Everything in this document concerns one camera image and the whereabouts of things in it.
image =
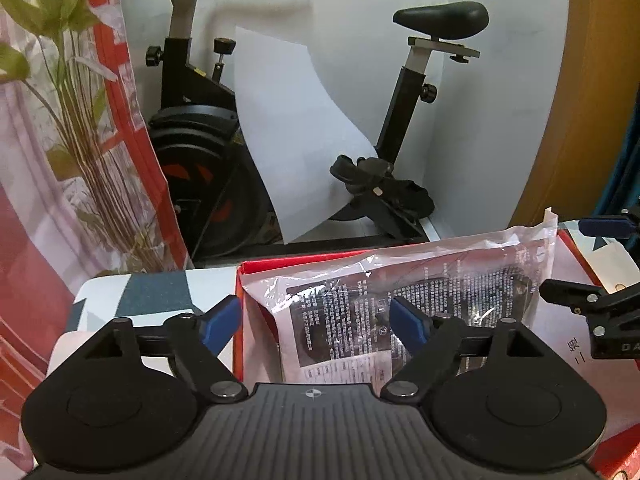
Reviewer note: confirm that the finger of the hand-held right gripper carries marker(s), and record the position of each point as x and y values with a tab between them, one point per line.
607	225
570	294

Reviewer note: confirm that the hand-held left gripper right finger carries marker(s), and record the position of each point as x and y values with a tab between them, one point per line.
407	321

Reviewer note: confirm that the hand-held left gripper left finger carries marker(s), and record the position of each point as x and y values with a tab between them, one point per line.
220	319

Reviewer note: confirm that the red strawberry print box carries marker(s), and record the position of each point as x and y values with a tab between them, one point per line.
255	266

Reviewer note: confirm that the blue cloth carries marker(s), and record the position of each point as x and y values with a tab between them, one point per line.
625	175

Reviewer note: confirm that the clear plastic bag with leaflet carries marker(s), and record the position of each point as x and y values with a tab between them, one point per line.
450	270

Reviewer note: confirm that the wooden door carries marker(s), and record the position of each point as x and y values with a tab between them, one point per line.
590	110

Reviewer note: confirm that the black exercise bike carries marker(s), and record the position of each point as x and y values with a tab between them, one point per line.
190	160

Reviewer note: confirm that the white paper sheet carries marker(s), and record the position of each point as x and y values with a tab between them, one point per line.
295	125

